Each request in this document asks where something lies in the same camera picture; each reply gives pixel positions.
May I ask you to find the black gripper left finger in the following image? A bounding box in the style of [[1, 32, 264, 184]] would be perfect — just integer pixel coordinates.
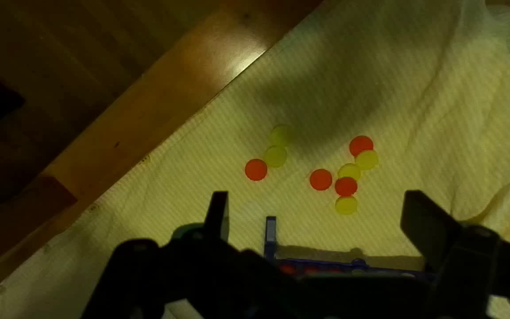
[[83, 190, 279, 319]]

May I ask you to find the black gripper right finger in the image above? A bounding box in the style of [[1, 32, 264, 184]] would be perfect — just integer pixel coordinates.
[[400, 190, 510, 319]]

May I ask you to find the blue grid token holder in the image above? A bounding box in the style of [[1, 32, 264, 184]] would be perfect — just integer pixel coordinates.
[[262, 214, 430, 280]]

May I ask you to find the red round plastic token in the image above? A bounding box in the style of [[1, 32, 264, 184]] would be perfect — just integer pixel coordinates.
[[308, 167, 334, 193], [242, 158, 269, 182], [347, 135, 375, 159], [333, 175, 359, 198]]

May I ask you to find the yellow round plastic token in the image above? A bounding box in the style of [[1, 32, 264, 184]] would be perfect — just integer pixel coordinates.
[[262, 143, 288, 168], [267, 122, 294, 149], [336, 161, 363, 182], [333, 195, 359, 216], [354, 149, 380, 172]]

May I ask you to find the cream striped bedsheet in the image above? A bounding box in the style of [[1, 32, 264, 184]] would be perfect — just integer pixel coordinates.
[[0, 0, 510, 319]]

